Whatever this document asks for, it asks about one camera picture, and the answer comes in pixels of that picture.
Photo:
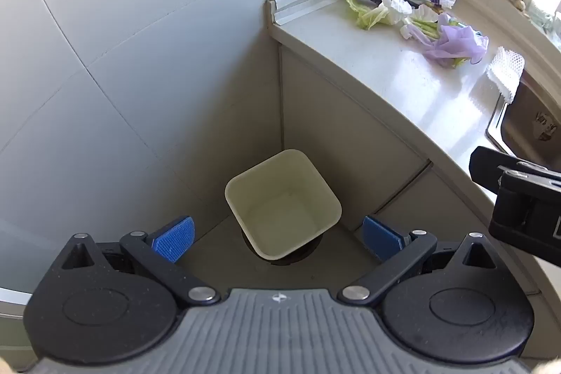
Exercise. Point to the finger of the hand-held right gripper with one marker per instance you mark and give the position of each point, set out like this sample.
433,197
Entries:
486,166

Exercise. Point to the steel sink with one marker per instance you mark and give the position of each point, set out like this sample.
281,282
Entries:
532,115

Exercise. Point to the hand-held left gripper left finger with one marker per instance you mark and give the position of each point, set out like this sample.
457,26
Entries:
175,240

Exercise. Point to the cream square trash bin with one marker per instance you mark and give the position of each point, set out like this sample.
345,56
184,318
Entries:
280,207

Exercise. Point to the white tissue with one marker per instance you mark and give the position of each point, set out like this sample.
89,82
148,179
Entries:
399,6

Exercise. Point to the purple plastic bag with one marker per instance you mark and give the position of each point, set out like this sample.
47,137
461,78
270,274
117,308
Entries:
456,43

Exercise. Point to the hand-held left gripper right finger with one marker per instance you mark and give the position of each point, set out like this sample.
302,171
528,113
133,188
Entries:
380,241

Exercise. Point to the small white foam net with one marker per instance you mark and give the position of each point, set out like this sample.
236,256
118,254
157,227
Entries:
506,71

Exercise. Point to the green cabbage leaf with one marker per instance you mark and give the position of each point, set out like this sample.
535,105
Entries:
372,15

